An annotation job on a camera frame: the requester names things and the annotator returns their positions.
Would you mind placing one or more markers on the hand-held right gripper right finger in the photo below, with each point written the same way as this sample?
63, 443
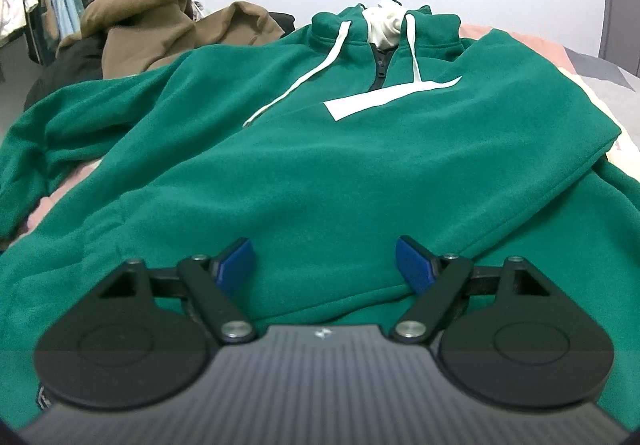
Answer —
412, 265

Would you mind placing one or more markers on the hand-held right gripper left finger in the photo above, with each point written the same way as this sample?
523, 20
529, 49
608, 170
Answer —
235, 265

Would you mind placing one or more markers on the green hoodie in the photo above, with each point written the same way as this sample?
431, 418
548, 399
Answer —
280, 175

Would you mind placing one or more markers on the black garment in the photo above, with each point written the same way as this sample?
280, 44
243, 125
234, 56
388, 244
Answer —
70, 67

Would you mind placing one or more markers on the brown hoodie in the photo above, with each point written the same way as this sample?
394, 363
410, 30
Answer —
145, 20

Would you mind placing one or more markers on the patchwork blanket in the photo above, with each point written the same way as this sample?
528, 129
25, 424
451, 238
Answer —
590, 70

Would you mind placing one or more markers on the grey door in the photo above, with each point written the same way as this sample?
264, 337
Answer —
625, 0

